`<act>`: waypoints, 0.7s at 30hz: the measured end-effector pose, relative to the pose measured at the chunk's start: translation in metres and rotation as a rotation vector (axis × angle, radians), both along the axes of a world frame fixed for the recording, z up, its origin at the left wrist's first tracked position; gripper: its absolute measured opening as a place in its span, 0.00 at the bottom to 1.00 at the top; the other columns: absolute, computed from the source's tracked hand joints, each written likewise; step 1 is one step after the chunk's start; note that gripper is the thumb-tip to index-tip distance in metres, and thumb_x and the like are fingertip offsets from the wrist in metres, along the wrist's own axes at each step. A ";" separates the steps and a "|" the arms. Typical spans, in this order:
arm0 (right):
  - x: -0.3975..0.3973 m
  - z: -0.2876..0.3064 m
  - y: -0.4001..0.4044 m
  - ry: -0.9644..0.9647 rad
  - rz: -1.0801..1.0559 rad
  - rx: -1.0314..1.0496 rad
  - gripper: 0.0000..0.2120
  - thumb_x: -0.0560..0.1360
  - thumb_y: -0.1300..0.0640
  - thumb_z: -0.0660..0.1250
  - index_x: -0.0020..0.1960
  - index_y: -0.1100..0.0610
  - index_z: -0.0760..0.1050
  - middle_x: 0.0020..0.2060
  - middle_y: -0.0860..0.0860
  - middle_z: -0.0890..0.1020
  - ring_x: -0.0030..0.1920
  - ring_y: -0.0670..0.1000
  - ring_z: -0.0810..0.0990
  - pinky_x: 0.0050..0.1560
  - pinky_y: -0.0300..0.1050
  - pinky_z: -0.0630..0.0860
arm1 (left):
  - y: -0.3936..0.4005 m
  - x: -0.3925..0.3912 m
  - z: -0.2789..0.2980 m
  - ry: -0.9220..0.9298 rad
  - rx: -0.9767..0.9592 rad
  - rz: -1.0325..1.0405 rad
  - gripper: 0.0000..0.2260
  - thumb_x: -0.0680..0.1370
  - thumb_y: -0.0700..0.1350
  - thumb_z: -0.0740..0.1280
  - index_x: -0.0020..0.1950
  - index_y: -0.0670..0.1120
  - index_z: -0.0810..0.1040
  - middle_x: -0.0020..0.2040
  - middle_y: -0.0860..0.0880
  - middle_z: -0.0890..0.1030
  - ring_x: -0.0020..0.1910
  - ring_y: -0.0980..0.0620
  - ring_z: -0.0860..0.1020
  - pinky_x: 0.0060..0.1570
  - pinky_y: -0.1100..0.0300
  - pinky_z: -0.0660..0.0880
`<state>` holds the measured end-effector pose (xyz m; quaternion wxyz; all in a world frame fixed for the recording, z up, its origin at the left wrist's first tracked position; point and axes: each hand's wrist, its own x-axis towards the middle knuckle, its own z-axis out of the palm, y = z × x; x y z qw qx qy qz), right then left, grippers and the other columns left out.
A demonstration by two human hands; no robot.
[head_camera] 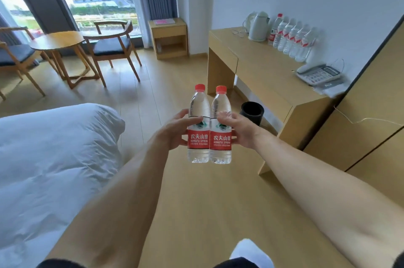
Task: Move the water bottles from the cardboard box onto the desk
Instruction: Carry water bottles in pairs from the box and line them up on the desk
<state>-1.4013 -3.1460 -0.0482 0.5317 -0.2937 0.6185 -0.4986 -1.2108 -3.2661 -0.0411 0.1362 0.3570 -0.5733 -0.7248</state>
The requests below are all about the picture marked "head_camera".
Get round wooden side table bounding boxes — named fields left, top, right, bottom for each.
left=28, top=31, right=100, bottom=90

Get bagged remote control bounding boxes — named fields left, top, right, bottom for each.
left=312, top=78, right=349, bottom=98

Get light denim shorts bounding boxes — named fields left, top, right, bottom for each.
left=229, top=239, right=275, bottom=268

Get person's right hand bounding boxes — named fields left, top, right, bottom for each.
left=217, top=111, right=269, bottom=150

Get black t-shirt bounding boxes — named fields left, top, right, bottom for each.
left=36, top=257, right=404, bottom=268

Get white sheer curtain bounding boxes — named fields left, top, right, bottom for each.
left=125, top=0, right=152, bottom=49

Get person's left forearm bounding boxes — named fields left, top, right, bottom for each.
left=45, top=141, right=171, bottom=268

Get thin grey telephone wire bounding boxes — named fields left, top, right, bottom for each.
left=330, top=58, right=345, bottom=73

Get person's right forearm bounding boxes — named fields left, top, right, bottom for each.
left=255, top=133, right=404, bottom=268

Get red cap water bottle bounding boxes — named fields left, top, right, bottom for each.
left=268, top=13, right=284, bottom=46
left=187, top=84, right=211, bottom=164
left=209, top=85, right=233, bottom=165

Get thin white cable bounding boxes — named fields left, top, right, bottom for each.
left=334, top=106, right=404, bottom=127

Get wooden armchair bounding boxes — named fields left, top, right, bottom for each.
left=82, top=20, right=143, bottom=88
left=0, top=26, right=59, bottom=101

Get white electric kettle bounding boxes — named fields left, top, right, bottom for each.
left=248, top=11, right=271, bottom=43

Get person's left hand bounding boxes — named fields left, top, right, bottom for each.
left=154, top=109, right=204, bottom=151

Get black trash bin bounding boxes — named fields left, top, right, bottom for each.
left=239, top=101, right=265, bottom=126

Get low wooden cabinet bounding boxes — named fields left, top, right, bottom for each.
left=148, top=18, right=189, bottom=60

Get white bed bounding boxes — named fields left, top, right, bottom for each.
left=0, top=103, right=126, bottom=268

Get white telephone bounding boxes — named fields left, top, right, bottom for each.
left=295, top=63, right=342, bottom=87

